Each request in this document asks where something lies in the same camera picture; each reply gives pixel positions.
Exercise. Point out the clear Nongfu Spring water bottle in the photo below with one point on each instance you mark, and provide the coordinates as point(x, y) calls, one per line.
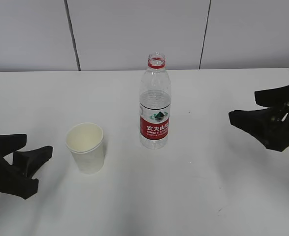
point(154, 103)

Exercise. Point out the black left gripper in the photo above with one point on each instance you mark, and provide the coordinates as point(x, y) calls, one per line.
point(27, 162)

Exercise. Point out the white paper cup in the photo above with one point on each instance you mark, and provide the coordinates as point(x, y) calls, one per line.
point(85, 143)

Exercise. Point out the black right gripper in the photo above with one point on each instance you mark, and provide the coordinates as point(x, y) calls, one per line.
point(270, 130)

